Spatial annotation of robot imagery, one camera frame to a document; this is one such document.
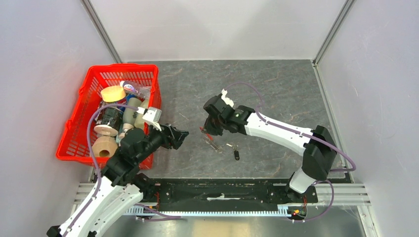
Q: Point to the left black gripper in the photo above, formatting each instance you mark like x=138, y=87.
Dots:
x=177, y=137

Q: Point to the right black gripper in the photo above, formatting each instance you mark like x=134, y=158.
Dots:
x=210, y=129

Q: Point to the grey red key holder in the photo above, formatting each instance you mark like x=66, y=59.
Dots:
x=208, y=139

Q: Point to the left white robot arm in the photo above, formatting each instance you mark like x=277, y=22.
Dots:
x=120, y=185

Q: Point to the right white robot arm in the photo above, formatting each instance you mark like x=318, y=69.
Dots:
x=315, y=146

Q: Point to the black key fob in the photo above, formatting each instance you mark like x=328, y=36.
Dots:
x=235, y=151

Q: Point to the grey green bottle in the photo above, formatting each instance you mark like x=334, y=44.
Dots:
x=129, y=116

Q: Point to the clear plastic bottle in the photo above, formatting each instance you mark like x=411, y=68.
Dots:
x=136, y=89

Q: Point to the yellow lid dark jar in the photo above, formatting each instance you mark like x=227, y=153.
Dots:
x=109, y=120

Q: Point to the wooden spool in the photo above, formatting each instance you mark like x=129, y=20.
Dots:
x=104, y=146

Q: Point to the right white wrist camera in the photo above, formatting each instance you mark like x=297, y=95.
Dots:
x=226, y=97

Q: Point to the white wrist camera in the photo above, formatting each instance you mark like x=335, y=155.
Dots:
x=151, y=116
x=226, y=97

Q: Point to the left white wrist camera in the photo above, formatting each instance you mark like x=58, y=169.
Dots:
x=151, y=116

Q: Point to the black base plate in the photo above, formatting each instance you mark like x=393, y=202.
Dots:
x=222, y=194

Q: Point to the white slotted cable duct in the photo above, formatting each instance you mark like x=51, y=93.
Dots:
x=281, y=211

